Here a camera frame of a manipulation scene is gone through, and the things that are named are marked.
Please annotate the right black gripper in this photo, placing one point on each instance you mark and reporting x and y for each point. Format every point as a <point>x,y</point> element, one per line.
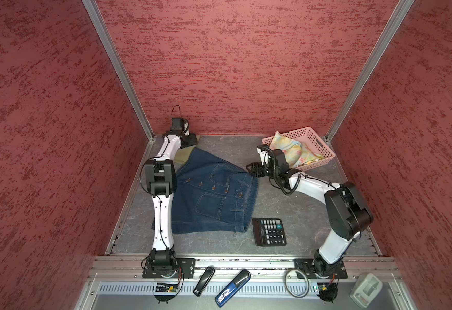
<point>256,167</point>

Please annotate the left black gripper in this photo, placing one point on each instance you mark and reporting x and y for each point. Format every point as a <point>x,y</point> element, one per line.
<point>193,140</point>

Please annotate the olive green skirt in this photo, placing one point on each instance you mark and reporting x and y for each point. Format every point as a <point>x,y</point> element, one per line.
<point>183,155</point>

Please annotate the blue denim skirt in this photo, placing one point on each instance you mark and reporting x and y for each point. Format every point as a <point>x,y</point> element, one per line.
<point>212,195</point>

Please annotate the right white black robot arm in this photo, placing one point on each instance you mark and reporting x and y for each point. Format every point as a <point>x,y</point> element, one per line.
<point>348,213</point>

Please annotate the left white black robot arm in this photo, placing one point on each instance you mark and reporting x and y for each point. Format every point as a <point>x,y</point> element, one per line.
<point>161,183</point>

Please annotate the pastel patterned cloth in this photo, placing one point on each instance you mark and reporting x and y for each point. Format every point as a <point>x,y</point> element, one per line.
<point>296,153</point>

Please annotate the pink plastic basket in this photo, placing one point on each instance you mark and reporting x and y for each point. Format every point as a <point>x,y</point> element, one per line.
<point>313,142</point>

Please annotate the black desk calculator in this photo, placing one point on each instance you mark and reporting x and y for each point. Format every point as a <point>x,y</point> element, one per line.
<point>269,232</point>

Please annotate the blue black stapler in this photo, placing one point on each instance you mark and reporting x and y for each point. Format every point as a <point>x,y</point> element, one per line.
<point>232,287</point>

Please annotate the right small circuit board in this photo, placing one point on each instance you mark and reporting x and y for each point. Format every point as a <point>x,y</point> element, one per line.
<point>328,292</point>

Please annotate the small circuit board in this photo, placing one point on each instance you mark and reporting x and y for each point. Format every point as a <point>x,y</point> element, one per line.
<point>328,292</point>
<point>167,288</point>

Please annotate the left small circuit board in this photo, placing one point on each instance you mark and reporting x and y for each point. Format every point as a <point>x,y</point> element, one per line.
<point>167,288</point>

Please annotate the grey plastic dispenser box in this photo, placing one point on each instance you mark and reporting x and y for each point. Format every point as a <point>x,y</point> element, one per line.
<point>366,289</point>

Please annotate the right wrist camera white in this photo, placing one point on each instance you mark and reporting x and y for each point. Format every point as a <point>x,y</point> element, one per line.
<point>264,156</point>

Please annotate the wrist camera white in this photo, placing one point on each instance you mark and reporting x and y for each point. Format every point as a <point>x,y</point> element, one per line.
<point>264,156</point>
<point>179,126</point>

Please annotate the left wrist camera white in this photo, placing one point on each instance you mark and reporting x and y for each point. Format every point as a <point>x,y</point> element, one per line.
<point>179,126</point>

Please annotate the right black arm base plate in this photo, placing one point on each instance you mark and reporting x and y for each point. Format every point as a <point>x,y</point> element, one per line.
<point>303,268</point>

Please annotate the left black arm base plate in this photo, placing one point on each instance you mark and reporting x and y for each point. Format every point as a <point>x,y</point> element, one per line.
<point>185,269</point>

